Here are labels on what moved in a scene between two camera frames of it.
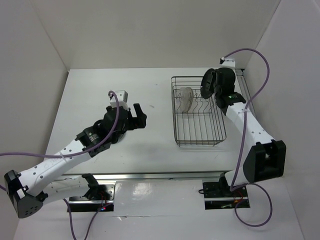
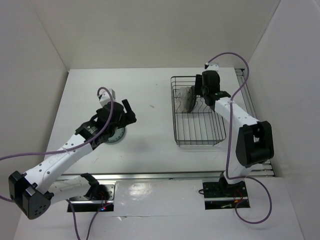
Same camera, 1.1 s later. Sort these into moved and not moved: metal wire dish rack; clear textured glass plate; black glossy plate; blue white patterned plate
Moved: blue white patterned plate; black glossy plate
Not moved: metal wire dish rack; clear textured glass plate
